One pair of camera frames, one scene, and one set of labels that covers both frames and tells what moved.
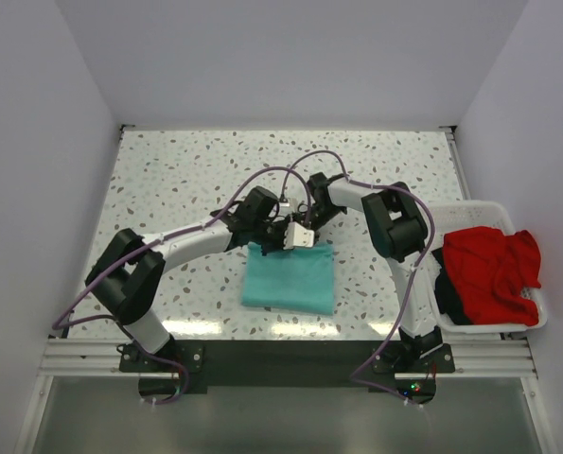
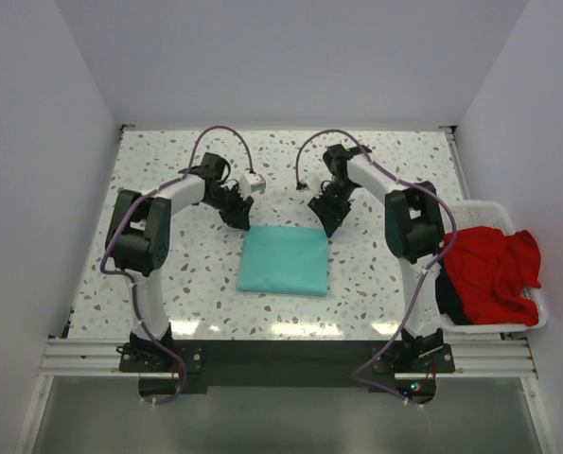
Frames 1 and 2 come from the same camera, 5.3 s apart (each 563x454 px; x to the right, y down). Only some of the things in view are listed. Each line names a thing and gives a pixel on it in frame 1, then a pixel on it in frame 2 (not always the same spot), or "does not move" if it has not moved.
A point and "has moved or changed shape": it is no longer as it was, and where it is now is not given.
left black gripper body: [270, 235] -> [230, 204]
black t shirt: [447, 298] does not move
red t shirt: [491, 271] does not move
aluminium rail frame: [466, 358] does not move
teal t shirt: [296, 279] has moved or changed shape
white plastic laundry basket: [463, 215] does not move
